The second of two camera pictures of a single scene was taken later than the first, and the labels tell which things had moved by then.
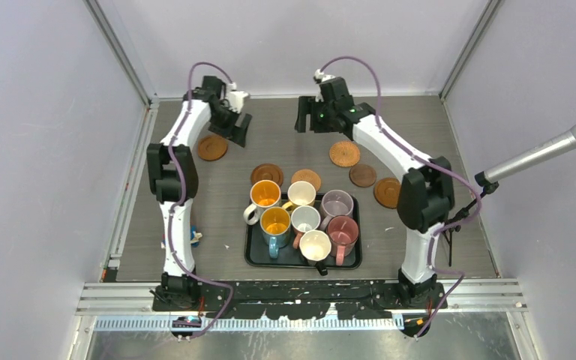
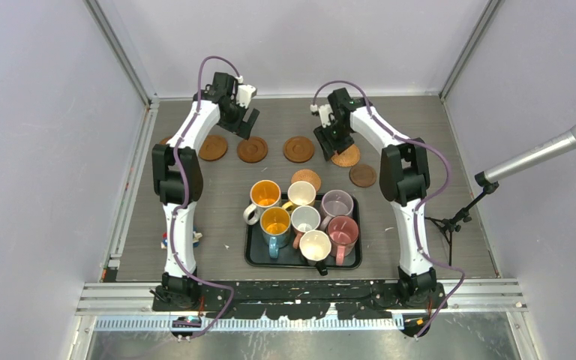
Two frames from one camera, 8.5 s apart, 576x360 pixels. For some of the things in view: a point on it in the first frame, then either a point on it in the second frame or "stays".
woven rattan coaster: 307,175 stays
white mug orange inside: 264,193 stays
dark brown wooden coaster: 362,175 stays
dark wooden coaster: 267,172 -> 253,150
